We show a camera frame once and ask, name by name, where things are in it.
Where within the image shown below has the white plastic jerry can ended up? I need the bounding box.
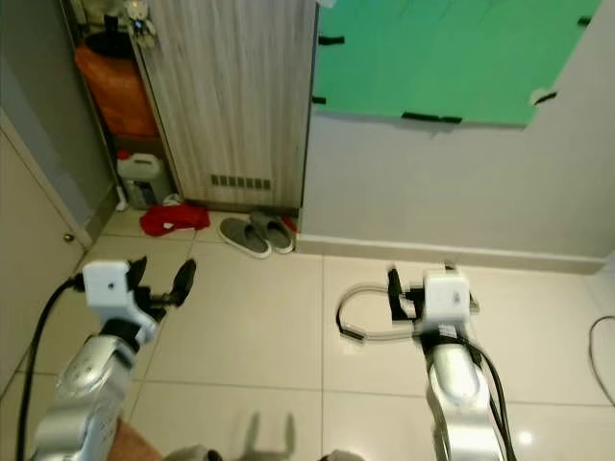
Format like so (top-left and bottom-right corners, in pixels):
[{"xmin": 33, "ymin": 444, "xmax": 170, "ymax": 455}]
[{"xmin": 115, "ymin": 149, "xmax": 174, "ymax": 209}]

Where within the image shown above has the white door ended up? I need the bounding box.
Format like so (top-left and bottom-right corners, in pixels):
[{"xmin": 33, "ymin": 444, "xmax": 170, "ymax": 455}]
[{"xmin": 0, "ymin": 110, "xmax": 87, "ymax": 395}]

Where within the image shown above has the robot left leg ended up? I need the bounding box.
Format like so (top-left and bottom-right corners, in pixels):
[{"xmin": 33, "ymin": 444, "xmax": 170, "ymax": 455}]
[{"xmin": 163, "ymin": 444, "xmax": 222, "ymax": 461}]

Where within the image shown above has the robot leg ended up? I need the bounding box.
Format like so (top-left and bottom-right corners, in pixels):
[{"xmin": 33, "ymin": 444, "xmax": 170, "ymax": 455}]
[
  {"xmin": 317, "ymin": 449, "xmax": 366, "ymax": 461},
  {"xmin": 163, "ymin": 444, "xmax": 222, "ymax": 461}
]

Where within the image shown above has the robot right leg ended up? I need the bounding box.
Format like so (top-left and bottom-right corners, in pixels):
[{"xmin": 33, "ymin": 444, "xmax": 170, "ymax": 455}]
[{"xmin": 317, "ymin": 449, "xmax": 366, "ymax": 461}]

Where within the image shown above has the orange bag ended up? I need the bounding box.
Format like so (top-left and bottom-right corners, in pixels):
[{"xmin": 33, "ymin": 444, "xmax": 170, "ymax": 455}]
[{"xmin": 73, "ymin": 36, "xmax": 160, "ymax": 143}]

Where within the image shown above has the grey wooden cabinet door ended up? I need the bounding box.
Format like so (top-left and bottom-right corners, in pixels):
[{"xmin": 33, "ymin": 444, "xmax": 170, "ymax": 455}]
[{"xmin": 130, "ymin": 0, "xmax": 320, "ymax": 214}]

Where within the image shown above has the small plush toy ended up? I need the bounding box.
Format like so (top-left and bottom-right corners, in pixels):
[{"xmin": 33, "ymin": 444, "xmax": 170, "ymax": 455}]
[{"xmin": 123, "ymin": 0, "xmax": 158, "ymax": 49}]

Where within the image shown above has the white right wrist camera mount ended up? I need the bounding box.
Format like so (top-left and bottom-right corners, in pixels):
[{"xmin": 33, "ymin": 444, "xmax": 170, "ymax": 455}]
[{"xmin": 418, "ymin": 269, "xmax": 475, "ymax": 332}]

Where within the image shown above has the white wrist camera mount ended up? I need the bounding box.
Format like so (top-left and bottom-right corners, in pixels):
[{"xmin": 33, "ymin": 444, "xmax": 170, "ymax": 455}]
[
  {"xmin": 82, "ymin": 259, "xmax": 162, "ymax": 337},
  {"xmin": 418, "ymin": 269, "xmax": 475, "ymax": 332}
]

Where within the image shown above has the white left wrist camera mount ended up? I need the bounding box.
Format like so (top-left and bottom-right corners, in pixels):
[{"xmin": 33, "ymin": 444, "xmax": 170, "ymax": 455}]
[{"xmin": 82, "ymin": 259, "xmax": 162, "ymax": 337}]

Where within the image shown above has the looped right wrist camera cable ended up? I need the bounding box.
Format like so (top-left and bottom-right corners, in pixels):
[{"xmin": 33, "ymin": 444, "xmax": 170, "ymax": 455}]
[{"xmin": 336, "ymin": 284, "xmax": 419, "ymax": 344}]

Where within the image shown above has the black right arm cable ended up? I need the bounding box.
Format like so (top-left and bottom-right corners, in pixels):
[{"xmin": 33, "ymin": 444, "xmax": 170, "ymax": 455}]
[{"xmin": 471, "ymin": 341, "xmax": 520, "ymax": 461}]

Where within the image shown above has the black power strip cable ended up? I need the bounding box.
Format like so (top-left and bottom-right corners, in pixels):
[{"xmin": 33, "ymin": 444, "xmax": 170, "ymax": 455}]
[{"xmin": 590, "ymin": 315, "xmax": 615, "ymax": 406}]

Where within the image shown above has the green wall board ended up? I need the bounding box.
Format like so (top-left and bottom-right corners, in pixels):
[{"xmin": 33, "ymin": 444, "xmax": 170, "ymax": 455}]
[{"xmin": 309, "ymin": 0, "xmax": 604, "ymax": 128}]

